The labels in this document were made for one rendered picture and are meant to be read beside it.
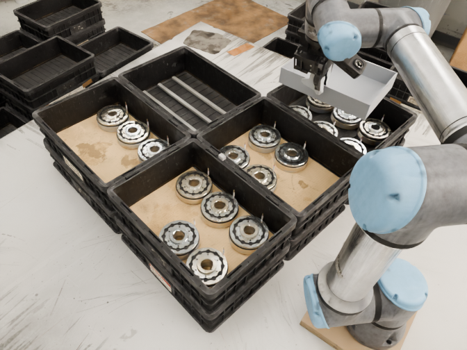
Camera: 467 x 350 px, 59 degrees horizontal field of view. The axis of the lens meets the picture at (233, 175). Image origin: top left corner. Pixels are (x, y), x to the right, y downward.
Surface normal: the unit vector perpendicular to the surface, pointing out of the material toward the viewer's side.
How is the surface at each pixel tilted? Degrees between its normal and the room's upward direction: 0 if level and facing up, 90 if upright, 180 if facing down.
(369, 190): 83
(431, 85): 46
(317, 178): 0
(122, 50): 0
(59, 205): 0
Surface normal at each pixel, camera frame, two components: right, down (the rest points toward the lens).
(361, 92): 0.06, -0.69
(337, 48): 0.15, 0.87
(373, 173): -0.98, 0.00
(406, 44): -0.68, -0.38
